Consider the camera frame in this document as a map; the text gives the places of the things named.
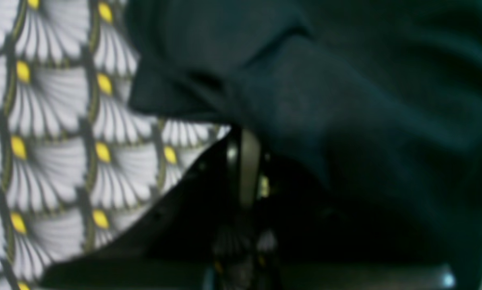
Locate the fan-patterned tablecloth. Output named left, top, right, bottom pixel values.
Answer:
left=0, top=0, right=229, bottom=290

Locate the dark navy T-shirt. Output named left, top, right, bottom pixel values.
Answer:
left=124, top=0, right=482, bottom=290

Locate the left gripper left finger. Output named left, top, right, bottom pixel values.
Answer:
left=39, top=129, right=241, bottom=290

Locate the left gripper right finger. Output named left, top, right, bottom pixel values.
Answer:
left=241, top=130, right=457, bottom=290

